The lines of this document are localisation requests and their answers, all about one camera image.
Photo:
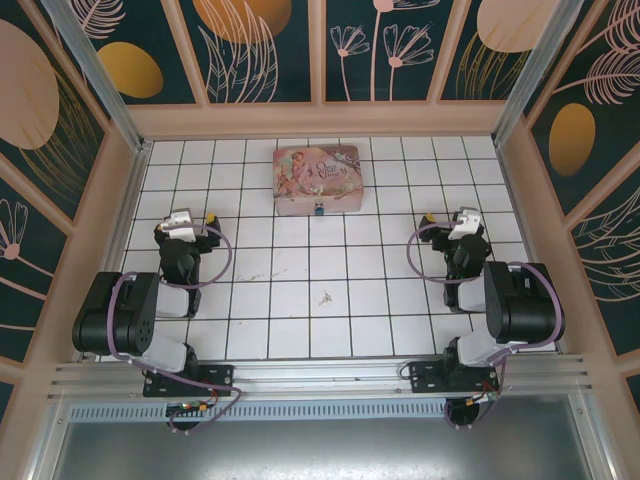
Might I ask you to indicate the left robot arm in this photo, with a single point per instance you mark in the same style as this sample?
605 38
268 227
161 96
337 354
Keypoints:
130 310

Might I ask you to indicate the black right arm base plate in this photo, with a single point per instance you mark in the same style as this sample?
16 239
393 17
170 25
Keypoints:
425 377

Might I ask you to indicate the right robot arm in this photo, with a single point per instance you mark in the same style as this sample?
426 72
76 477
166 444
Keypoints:
520 300

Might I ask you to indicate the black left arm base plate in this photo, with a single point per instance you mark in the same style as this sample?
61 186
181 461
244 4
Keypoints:
220 377

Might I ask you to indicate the pink illustrated tin box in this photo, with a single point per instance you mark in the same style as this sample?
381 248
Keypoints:
315 175

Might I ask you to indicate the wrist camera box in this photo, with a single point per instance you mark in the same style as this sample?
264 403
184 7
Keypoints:
181 225
462 222

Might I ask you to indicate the grey metal sheet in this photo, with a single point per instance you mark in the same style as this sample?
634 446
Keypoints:
320 450

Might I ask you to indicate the aluminium mounting rail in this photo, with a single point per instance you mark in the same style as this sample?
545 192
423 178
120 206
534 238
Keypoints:
320 375

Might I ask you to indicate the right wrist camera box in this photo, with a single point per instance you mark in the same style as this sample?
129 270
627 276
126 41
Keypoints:
462 222

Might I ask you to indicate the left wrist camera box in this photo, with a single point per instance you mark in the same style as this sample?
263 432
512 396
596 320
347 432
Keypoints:
181 225

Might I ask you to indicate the aluminium frame post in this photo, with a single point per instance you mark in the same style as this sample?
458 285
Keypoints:
105 85
530 75

